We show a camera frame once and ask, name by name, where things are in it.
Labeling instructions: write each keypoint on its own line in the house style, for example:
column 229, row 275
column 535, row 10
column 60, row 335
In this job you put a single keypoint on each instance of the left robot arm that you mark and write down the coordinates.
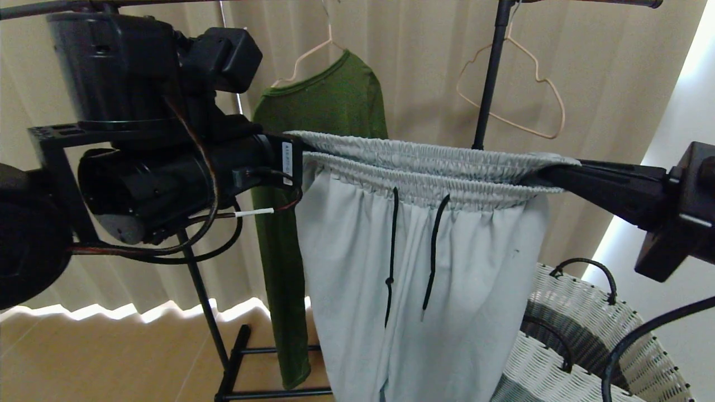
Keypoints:
column 111, row 67

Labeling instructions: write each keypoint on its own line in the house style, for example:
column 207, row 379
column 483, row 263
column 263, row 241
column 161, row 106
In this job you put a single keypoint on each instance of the black clothes rack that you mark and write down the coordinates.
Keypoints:
column 491, row 72

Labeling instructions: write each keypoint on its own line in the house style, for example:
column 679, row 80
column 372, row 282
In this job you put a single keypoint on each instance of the green printed shirt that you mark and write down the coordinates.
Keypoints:
column 329, row 106

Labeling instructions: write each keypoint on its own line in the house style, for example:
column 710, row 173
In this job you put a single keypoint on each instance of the pink clothes hanger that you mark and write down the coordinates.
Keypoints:
column 304, row 56
column 525, row 129

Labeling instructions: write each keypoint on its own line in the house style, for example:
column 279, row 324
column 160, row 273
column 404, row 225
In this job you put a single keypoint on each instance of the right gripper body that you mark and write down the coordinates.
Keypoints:
column 687, row 212

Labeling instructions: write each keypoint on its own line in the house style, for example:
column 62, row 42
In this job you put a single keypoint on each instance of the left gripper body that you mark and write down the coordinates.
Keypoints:
column 167, row 178

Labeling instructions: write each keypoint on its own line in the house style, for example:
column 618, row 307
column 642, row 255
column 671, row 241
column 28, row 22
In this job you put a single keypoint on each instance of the pale grey shorts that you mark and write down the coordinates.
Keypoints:
column 475, row 279

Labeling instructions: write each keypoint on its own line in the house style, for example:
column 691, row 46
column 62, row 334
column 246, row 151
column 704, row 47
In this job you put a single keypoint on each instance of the white laundry basket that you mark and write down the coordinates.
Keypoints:
column 592, row 312

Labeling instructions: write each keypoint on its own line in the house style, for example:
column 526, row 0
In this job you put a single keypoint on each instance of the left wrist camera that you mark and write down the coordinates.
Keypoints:
column 229, row 56

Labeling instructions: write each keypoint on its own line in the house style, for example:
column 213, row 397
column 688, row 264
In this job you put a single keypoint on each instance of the beige curtain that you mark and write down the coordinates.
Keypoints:
column 603, row 84

